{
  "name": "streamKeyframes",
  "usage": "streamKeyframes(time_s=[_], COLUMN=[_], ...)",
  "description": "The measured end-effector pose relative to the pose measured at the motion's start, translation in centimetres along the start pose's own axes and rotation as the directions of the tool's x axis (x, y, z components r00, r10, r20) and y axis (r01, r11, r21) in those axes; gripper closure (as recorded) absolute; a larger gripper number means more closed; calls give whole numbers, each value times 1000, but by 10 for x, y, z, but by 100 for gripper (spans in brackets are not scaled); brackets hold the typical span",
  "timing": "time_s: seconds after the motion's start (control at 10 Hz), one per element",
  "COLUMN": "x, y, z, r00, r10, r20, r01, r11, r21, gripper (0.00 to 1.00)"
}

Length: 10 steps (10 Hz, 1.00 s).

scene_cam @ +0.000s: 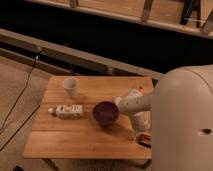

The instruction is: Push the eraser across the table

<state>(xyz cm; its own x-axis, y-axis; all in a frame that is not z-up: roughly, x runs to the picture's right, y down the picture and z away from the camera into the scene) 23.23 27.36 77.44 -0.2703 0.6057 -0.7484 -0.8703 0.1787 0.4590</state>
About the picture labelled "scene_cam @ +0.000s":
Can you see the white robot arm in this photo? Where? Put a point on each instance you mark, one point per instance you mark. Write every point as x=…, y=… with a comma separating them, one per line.
x=135, y=106

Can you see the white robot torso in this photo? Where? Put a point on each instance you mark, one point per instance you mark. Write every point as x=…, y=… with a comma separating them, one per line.
x=182, y=120

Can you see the white paper cup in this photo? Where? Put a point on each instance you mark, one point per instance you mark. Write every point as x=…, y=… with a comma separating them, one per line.
x=70, y=84

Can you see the white plastic bottle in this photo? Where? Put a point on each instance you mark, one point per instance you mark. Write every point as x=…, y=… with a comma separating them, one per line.
x=67, y=111

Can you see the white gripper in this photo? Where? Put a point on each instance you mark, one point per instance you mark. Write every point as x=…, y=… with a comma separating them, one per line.
x=140, y=121

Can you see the red and black eraser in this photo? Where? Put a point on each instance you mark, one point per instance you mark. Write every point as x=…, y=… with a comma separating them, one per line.
x=145, y=139

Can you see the dark brown bowl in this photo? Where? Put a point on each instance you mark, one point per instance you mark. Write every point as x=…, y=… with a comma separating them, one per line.
x=105, y=113

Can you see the wooden table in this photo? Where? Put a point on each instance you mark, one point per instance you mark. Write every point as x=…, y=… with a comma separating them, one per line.
x=52, y=137

